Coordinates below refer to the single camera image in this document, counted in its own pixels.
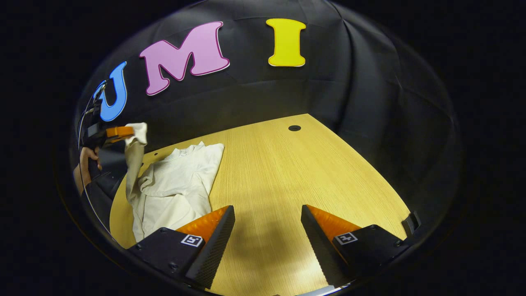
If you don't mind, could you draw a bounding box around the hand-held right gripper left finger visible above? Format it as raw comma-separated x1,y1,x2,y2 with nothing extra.
127,205,236,289

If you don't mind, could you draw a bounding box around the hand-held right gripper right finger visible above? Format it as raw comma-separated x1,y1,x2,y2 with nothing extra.
301,204,411,288

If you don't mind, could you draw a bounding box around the white garment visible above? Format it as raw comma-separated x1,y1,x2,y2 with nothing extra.
123,122,225,243

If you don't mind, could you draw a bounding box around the thin grey cable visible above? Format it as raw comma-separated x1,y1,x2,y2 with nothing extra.
77,84,111,235

